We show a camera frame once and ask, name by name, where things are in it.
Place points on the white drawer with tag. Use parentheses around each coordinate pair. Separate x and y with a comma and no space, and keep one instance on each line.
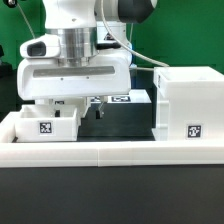
(47,123)
(82,103)

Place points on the white front drawer with tag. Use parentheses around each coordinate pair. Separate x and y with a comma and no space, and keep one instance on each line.
(47,123)

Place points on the white drawer cabinet box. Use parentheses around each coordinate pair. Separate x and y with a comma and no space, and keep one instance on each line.
(190,104)

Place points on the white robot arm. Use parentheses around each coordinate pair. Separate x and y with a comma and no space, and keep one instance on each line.
(71,25)

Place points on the white fiducial marker sheet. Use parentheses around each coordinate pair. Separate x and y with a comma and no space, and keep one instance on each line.
(135,96)

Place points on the white U-shaped table fence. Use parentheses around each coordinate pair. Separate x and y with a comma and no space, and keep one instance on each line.
(102,154)

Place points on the black device at left edge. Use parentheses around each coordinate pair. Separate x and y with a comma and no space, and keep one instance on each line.
(5,67)

